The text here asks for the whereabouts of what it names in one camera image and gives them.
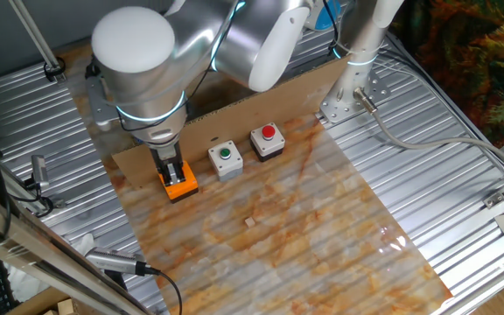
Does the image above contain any colourful patterned cloth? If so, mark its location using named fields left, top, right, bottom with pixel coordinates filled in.
left=391, top=0, right=504, bottom=148

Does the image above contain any black camera cable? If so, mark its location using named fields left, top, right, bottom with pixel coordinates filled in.
left=142, top=265, right=184, bottom=315

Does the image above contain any white black box red button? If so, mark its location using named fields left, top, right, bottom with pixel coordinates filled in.
left=248, top=122, right=286, bottom=163

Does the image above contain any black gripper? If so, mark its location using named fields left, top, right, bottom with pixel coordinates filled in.
left=149, top=142, right=187, bottom=186

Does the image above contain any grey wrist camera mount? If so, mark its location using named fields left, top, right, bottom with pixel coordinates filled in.
left=84, top=60, right=120, bottom=132

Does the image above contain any light wooden block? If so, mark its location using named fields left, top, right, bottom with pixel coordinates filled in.
left=57, top=298, right=77, bottom=315

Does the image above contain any aluminium frame bar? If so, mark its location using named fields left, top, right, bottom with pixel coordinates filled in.
left=0, top=183, right=148, bottom=315

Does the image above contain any blue white round device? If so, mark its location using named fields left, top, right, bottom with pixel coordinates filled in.
left=306, top=0, right=343, bottom=32

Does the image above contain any grey box green button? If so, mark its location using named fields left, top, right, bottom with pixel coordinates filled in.
left=207, top=139, right=244, bottom=183

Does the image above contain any thick grey cable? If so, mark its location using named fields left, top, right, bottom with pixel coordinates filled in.
left=352, top=86, right=504, bottom=176

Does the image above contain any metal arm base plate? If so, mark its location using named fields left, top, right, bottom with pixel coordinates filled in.
left=319, top=72, right=392, bottom=124

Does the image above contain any long grey camera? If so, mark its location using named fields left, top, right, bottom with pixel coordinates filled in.
left=84, top=247, right=147, bottom=277

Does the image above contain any tan wooden board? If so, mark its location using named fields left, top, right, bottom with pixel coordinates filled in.
left=5, top=286, right=100, bottom=315

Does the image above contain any orange box red button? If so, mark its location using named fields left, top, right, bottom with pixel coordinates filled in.
left=157, top=160, right=200, bottom=204

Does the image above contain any white crumpled cloth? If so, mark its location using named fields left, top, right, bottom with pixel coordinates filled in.
left=4, top=234, right=98, bottom=303

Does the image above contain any brown cardboard wall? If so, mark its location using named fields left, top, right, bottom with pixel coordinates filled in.
left=111, top=55, right=352, bottom=188

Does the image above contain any small grey camera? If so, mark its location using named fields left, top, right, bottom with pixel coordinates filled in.
left=31, top=154, right=51, bottom=190

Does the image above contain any thin metal rod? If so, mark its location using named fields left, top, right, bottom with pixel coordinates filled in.
left=7, top=0, right=67, bottom=84

